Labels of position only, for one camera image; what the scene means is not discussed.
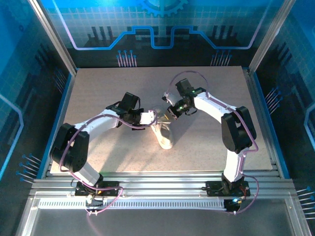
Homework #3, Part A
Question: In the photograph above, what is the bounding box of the black controller board with LEDs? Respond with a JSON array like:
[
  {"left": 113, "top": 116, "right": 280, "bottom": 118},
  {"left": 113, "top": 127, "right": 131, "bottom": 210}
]
[{"left": 224, "top": 198, "right": 243, "bottom": 213}]

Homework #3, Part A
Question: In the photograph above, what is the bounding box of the aluminium enclosure post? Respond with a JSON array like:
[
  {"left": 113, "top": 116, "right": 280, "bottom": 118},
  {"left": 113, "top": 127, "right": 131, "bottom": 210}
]
[
  {"left": 27, "top": 0, "right": 79, "bottom": 77},
  {"left": 248, "top": 0, "right": 297, "bottom": 74}
]

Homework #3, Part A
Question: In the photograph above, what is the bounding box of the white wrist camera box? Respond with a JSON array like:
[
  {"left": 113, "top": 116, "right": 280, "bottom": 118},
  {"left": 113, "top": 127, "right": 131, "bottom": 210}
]
[
  {"left": 162, "top": 91, "right": 180, "bottom": 107},
  {"left": 140, "top": 110, "right": 158, "bottom": 126}
]

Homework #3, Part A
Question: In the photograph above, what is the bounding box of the aluminium rail frame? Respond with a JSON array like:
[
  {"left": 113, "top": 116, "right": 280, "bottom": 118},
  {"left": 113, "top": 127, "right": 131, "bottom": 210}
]
[{"left": 29, "top": 171, "right": 296, "bottom": 198}]

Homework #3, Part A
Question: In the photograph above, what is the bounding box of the white slotted cable duct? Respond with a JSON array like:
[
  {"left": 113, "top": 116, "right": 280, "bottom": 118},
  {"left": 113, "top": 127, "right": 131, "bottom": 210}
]
[{"left": 38, "top": 198, "right": 228, "bottom": 210}]

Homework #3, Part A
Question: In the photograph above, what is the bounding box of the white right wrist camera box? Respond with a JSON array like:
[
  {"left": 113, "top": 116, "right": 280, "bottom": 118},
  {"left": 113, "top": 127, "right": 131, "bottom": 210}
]
[{"left": 162, "top": 91, "right": 180, "bottom": 107}]

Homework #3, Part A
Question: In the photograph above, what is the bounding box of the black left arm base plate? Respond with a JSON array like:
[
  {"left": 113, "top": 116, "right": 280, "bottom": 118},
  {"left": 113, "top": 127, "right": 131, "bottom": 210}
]
[{"left": 74, "top": 181, "right": 120, "bottom": 197}]

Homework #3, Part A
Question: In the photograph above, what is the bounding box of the white sneaker shoe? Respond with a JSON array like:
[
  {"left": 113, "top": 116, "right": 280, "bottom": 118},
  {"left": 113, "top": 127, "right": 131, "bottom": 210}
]
[{"left": 150, "top": 106, "right": 174, "bottom": 150}]

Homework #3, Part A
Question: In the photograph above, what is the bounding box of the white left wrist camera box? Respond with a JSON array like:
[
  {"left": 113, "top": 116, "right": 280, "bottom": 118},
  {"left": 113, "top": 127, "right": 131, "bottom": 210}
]
[{"left": 140, "top": 110, "right": 158, "bottom": 126}]

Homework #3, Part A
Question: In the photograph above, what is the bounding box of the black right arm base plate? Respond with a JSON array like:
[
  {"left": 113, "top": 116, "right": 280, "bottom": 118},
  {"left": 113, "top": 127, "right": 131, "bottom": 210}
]
[{"left": 206, "top": 180, "right": 252, "bottom": 197}]

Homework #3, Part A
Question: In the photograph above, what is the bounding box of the aluminium side rail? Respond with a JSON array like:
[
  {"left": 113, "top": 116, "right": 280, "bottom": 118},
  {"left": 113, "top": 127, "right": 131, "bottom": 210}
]
[{"left": 242, "top": 67, "right": 284, "bottom": 179}]

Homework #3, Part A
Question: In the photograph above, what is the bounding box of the white shoelace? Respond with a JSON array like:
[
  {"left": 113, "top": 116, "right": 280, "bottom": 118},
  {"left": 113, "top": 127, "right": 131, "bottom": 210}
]
[{"left": 154, "top": 115, "right": 173, "bottom": 131}]

